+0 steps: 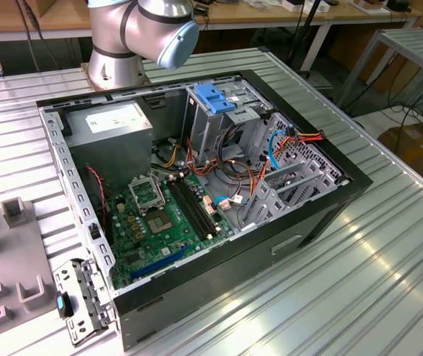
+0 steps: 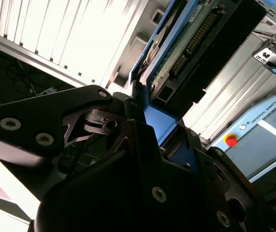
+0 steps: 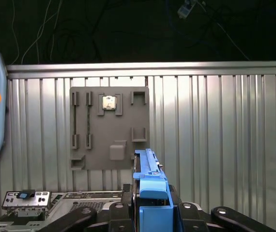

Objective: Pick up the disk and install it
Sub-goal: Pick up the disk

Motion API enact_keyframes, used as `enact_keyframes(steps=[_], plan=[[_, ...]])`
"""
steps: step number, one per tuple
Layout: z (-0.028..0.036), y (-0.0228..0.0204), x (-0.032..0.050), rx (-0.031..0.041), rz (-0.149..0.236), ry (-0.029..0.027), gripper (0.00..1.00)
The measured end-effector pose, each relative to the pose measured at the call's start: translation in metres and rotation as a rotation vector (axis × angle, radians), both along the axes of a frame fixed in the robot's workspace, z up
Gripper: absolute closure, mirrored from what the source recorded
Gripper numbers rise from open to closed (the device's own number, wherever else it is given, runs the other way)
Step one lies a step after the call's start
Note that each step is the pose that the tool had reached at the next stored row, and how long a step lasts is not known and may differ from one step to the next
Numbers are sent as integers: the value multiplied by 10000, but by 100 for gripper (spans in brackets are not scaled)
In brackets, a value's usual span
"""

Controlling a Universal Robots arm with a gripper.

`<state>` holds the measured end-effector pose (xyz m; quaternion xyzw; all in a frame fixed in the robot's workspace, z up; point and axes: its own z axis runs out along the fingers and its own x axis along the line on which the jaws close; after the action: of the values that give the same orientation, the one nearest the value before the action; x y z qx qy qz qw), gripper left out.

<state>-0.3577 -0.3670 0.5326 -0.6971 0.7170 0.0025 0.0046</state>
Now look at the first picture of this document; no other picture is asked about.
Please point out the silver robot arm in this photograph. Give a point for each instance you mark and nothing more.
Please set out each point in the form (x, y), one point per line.
(107, 37)

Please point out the grey metal disk bay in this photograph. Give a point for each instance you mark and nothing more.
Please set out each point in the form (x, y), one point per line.
(271, 196)

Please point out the black RAM slot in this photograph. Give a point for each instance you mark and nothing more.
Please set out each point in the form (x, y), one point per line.
(190, 208)
(185, 208)
(195, 207)
(200, 205)

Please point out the grey optical drive cage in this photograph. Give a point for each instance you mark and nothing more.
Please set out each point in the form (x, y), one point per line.
(202, 133)

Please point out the CPU socket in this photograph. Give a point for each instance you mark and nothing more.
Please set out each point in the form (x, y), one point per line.
(159, 223)

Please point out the blue plastic drive latch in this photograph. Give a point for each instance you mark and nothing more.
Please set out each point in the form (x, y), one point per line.
(211, 96)

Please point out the black PC case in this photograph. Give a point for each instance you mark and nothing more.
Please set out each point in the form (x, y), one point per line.
(233, 267)

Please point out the green motherboard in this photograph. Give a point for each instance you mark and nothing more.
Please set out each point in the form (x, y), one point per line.
(148, 256)

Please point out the blue expansion slot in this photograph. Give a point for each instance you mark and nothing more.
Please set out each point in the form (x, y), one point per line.
(159, 264)

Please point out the grey power supply unit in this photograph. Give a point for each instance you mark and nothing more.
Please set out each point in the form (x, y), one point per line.
(107, 148)

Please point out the black tripod stand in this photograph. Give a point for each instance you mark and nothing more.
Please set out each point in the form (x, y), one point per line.
(300, 41)

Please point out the small white box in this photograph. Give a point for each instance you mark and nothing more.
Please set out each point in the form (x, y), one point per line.
(293, 5)

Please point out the grey parts rack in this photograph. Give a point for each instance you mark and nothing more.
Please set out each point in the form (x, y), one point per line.
(11, 252)

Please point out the metal slat rack table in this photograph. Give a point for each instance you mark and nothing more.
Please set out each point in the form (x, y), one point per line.
(412, 44)

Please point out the small black device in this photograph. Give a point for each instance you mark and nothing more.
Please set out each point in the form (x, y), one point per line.
(399, 4)

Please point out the wooden desk with white frame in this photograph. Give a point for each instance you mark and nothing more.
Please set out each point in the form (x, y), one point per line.
(241, 16)

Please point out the brown square base plate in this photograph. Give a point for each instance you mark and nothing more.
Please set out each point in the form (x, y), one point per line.
(84, 69)

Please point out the metal expansion bracket retainer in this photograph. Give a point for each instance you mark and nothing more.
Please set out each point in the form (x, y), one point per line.
(67, 276)

